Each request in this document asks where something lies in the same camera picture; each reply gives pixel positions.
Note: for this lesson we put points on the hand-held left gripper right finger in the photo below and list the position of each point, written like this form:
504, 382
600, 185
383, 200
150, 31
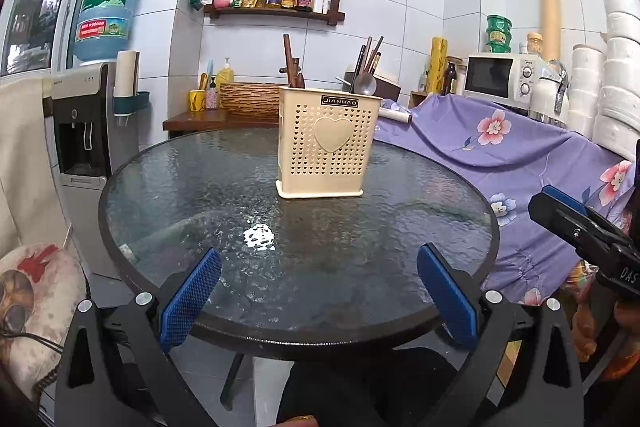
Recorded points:
447, 294

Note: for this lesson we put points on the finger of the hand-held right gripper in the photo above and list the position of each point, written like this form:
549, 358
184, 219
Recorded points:
555, 217
565, 202

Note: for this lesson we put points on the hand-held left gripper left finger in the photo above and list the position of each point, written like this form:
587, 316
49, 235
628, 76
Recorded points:
192, 294

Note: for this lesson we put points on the cream perforated utensil holder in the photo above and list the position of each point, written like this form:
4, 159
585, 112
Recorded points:
300, 157

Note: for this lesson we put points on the black chopstick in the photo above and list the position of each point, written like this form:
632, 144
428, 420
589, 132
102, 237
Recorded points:
375, 62

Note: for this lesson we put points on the brown wooden chopstick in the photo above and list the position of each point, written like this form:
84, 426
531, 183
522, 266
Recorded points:
377, 49

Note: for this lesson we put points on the purple floral cloth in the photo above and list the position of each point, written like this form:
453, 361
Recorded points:
525, 157

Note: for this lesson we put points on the white kettle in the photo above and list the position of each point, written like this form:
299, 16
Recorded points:
545, 92

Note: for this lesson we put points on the person's black trousers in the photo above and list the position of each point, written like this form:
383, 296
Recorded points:
360, 387

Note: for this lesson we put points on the white microwave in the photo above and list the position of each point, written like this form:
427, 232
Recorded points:
487, 77

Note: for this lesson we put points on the printed seat cushion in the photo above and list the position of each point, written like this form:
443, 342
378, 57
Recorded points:
45, 297

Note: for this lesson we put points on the plastic jar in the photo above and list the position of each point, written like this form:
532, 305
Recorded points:
535, 44

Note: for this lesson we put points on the brown glass bottle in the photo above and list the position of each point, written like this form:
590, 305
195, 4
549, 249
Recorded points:
451, 79

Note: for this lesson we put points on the green noodle bowl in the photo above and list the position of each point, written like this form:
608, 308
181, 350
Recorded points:
499, 35
499, 47
499, 22

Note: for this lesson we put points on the wooden counter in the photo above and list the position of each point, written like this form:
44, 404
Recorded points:
210, 122

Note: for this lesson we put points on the small wooden box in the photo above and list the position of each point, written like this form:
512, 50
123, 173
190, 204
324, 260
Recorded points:
417, 101

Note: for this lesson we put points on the yellow roll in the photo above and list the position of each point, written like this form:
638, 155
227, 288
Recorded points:
438, 67

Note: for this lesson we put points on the tall stack of cream cups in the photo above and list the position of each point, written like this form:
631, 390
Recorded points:
550, 17

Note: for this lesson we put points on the yellow cup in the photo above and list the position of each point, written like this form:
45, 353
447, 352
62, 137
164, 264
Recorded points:
197, 102

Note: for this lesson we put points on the pink dotted bottle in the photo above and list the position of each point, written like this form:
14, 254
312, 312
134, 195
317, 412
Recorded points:
212, 97

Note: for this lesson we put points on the woven basin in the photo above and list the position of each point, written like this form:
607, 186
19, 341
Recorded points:
247, 99

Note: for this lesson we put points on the beige cloth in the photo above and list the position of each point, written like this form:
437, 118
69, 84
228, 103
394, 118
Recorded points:
25, 157

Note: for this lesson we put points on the water dispenser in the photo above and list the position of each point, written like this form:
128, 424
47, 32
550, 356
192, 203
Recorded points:
80, 107

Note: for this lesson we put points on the yellow soap dispenser bottle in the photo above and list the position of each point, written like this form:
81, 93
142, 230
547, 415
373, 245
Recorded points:
226, 74

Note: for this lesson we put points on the light blue brush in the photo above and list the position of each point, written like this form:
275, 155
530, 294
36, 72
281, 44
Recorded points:
209, 72

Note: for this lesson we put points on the bronze faucet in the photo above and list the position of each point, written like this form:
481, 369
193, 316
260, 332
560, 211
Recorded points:
297, 63

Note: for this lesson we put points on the blue water jug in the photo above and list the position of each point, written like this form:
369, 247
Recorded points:
107, 17

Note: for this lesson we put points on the pink bowl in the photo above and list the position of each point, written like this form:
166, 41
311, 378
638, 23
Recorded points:
221, 2

